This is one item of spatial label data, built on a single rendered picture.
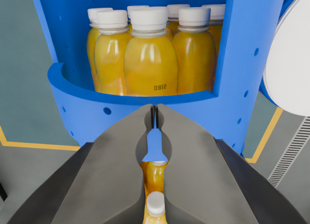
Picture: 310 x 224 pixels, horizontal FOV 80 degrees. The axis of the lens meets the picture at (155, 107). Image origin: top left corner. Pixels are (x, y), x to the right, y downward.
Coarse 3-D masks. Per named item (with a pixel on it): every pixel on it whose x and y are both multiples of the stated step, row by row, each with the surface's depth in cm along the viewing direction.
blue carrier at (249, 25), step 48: (48, 0) 24; (96, 0) 32; (144, 0) 35; (192, 0) 34; (240, 0) 12; (48, 48) 25; (240, 48) 14; (96, 96) 17; (192, 96) 16; (240, 96) 18; (240, 144) 24
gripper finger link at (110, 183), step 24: (120, 120) 10; (144, 120) 10; (96, 144) 9; (120, 144) 9; (144, 144) 10; (96, 168) 7; (120, 168) 7; (72, 192) 7; (96, 192) 7; (120, 192) 6; (144, 192) 8; (72, 216) 6; (96, 216) 6; (120, 216) 6
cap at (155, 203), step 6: (156, 192) 38; (150, 198) 37; (156, 198) 37; (162, 198) 37; (150, 204) 36; (156, 204) 36; (162, 204) 36; (150, 210) 36; (156, 210) 35; (162, 210) 36
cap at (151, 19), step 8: (152, 8) 21; (160, 8) 20; (136, 16) 19; (144, 16) 18; (152, 16) 18; (160, 16) 19; (136, 24) 19; (144, 24) 19; (152, 24) 19; (160, 24) 19
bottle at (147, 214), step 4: (144, 212) 38; (148, 212) 37; (164, 212) 37; (144, 216) 38; (148, 216) 37; (152, 216) 37; (156, 216) 36; (160, 216) 37; (164, 216) 37; (144, 220) 38; (148, 220) 37; (152, 220) 37; (156, 220) 36; (160, 220) 36; (164, 220) 37
